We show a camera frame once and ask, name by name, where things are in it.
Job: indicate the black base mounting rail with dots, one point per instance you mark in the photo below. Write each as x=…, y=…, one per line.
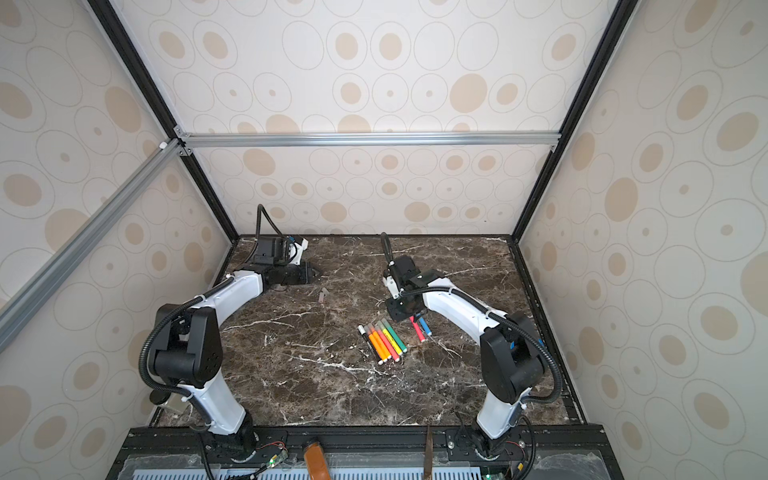
x=448, y=443

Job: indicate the thin wooden stick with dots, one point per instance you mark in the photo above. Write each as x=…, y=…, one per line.
x=428, y=455

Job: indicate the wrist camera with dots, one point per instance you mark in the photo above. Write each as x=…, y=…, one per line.
x=279, y=250
x=398, y=275

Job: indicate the brown handle tool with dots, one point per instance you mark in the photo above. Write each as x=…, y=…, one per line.
x=315, y=462

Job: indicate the green highlighter pen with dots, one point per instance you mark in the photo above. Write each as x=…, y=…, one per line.
x=396, y=335

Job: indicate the pink highlighter pen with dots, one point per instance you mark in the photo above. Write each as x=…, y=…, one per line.
x=422, y=336
x=389, y=342

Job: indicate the orange highlighter pen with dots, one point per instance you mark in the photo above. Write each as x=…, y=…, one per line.
x=375, y=339
x=384, y=341

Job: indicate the yellow highlighter pen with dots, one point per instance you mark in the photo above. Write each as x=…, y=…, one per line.
x=392, y=338

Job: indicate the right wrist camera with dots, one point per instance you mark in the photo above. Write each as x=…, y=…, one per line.
x=398, y=275

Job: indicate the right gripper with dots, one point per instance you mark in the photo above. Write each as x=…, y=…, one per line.
x=396, y=307

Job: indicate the black white marker pen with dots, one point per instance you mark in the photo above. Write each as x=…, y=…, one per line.
x=370, y=345

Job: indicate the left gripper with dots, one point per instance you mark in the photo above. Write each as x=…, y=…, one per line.
x=304, y=275

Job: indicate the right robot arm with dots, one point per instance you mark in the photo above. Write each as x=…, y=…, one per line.
x=516, y=366

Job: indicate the diagonal aluminium rail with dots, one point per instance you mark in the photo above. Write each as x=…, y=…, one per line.
x=38, y=290

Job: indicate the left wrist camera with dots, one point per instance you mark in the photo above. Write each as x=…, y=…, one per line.
x=279, y=250

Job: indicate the blue highlighter pen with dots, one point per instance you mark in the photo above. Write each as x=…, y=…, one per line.
x=424, y=326

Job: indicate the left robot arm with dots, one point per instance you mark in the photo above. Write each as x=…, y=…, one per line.
x=183, y=354

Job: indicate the horizontal aluminium rail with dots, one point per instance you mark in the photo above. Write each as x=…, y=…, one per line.
x=377, y=139

